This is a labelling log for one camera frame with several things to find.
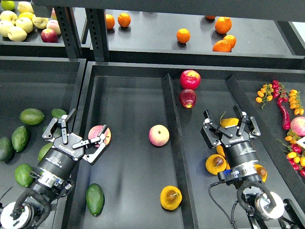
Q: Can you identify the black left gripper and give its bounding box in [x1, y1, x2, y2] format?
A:
[38, 108, 108, 178]

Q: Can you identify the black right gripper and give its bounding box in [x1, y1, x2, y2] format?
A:
[201, 104, 261, 168]

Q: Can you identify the dark green avocado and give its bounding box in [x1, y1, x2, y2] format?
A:
[86, 183, 104, 216]

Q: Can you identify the yellow pear with brown stem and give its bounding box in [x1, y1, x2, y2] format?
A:
[160, 186, 183, 211]

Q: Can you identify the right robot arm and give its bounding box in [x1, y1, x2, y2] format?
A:
[201, 105, 305, 229]

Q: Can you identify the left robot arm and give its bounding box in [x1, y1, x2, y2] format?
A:
[0, 109, 109, 229]

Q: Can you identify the yellow pear with long stem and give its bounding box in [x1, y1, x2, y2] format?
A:
[220, 111, 239, 128]

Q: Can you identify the round yellow pear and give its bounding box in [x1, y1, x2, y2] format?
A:
[216, 145, 226, 158]

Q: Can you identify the green avocado by tray edge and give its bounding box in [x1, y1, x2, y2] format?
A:
[38, 142, 53, 161]

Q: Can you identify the yellow pear brown end left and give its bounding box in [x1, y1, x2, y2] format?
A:
[205, 154, 227, 175]

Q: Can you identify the yellow pear brown end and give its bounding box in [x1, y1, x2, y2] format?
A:
[205, 154, 227, 175]
[254, 164, 268, 182]

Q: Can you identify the small dark avocado top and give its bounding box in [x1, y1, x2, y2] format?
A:
[51, 108, 67, 119]

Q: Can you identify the light green avocado top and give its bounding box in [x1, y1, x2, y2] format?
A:
[20, 108, 44, 125]

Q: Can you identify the yellow pear brown end right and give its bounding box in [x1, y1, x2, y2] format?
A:
[254, 164, 268, 182]

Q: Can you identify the bright green avocado bottom left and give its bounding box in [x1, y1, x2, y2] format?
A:
[14, 163, 34, 187]

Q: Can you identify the dark avocado far left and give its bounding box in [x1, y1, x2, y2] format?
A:
[0, 137, 14, 162]

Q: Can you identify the pink apple left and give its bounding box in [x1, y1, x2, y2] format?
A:
[88, 125, 112, 145]

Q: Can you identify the orange cherry tomato bunch left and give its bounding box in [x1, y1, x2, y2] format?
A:
[255, 83, 274, 110]

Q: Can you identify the orange cherry tomato bunch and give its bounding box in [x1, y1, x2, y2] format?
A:
[288, 89, 305, 115]
[255, 83, 274, 110]

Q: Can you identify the black tray divider right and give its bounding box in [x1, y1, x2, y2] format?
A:
[226, 75, 305, 206]

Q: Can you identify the black tray divider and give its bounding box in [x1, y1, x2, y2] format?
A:
[226, 75, 305, 206]
[161, 73, 198, 229]

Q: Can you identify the dark red apple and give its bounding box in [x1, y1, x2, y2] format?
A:
[179, 89, 197, 109]

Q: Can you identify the red chili pepper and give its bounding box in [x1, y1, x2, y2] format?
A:
[277, 98, 291, 130]

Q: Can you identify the red cherry tomato bunch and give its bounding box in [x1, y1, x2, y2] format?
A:
[272, 80, 288, 102]

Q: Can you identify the bright red apple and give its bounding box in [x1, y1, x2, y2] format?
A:
[180, 70, 201, 90]

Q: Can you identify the pink peach right edge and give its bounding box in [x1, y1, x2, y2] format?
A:
[290, 116, 305, 136]

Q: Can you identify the mixed cherry tomato bunch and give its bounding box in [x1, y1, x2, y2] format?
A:
[277, 129, 305, 177]

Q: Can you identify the orange cherry tomato bunch right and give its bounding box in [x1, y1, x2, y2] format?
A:
[288, 89, 305, 115]

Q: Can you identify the white price tag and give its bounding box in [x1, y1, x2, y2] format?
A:
[296, 137, 305, 149]

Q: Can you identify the pink apple centre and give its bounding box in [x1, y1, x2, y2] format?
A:
[149, 125, 170, 146]

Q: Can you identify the black centre tray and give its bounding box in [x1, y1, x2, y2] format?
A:
[64, 62, 305, 229]

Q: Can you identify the orange front right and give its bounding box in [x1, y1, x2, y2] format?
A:
[213, 40, 232, 52]

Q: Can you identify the small orange right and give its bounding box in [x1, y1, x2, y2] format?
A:
[223, 34, 237, 48]

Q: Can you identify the black tray divider left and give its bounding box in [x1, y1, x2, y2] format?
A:
[161, 73, 198, 229]

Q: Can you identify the black upper left shelf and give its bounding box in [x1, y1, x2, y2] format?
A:
[0, 6, 88, 59]

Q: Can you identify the red apple on shelf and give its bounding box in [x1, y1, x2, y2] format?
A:
[41, 29, 58, 43]

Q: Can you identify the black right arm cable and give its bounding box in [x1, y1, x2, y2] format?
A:
[208, 181, 239, 229]

